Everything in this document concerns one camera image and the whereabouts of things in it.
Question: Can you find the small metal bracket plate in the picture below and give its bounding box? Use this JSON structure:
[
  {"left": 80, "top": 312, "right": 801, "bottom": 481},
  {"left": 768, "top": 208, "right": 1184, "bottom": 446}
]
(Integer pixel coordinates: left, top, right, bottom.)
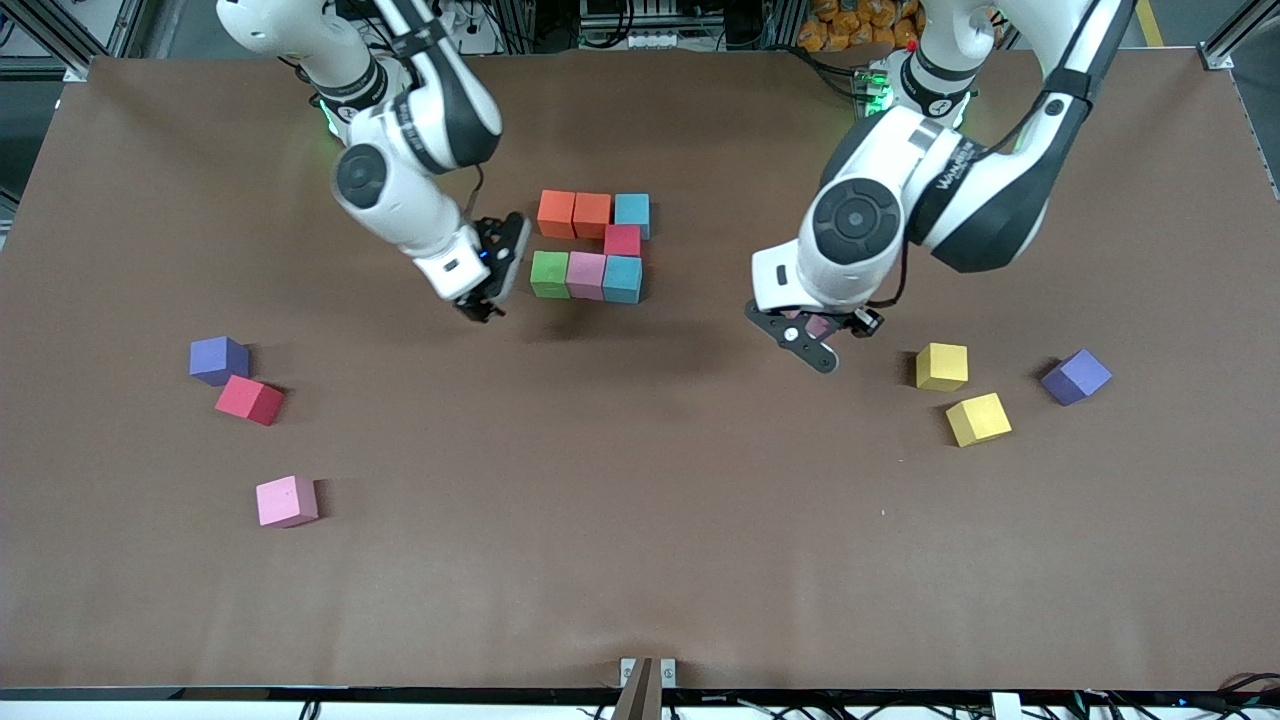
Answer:
[{"left": 620, "top": 657, "right": 678, "bottom": 689}]

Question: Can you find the pile of orange objects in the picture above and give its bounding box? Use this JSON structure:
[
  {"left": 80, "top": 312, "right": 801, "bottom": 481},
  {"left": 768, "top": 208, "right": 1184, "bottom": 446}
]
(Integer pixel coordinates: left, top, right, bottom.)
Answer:
[{"left": 800, "top": 0, "right": 926, "bottom": 53}]

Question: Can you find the aluminium frame profile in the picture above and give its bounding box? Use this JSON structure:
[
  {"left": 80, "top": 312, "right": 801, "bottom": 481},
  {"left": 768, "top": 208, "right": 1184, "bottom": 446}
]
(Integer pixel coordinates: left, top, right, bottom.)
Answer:
[
  {"left": 0, "top": 0, "right": 151, "bottom": 83},
  {"left": 1200, "top": 0, "right": 1280, "bottom": 71}
]

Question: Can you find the black cable bundle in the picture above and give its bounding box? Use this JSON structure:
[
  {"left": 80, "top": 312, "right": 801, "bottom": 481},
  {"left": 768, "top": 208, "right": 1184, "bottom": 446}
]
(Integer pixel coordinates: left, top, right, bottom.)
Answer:
[{"left": 1215, "top": 672, "right": 1280, "bottom": 713}]

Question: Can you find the purple foam cube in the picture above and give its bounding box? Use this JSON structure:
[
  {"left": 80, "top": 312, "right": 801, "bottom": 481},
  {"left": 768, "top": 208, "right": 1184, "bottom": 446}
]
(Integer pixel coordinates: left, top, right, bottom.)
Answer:
[
  {"left": 189, "top": 336, "right": 251, "bottom": 388},
  {"left": 1040, "top": 348, "right": 1113, "bottom": 407}
]

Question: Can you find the yellow foam cube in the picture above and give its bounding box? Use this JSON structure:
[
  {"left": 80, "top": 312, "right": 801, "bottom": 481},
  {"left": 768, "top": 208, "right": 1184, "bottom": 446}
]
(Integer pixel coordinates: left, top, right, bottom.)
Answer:
[
  {"left": 945, "top": 392, "right": 1013, "bottom": 448},
  {"left": 916, "top": 342, "right": 969, "bottom": 393}
]

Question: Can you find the green foam cube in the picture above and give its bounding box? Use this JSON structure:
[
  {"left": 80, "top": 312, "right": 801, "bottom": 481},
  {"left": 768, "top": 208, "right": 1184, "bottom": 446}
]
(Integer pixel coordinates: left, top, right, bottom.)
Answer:
[{"left": 530, "top": 250, "right": 571, "bottom": 300}]

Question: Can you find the orange foam cube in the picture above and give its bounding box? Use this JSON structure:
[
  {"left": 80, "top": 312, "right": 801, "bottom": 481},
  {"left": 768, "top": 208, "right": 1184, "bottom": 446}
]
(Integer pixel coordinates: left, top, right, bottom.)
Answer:
[
  {"left": 573, "top": 192, "right": 613, "bottom": 241},
  {"left": 537, "top": 189, "right": 578, "bottom": 241}
]

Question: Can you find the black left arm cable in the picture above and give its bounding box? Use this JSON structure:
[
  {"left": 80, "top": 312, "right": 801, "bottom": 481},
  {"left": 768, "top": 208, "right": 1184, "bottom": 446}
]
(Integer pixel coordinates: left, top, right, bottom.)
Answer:
[{"left": 870, "top": 240, "right": 911, "bottom": 306}]

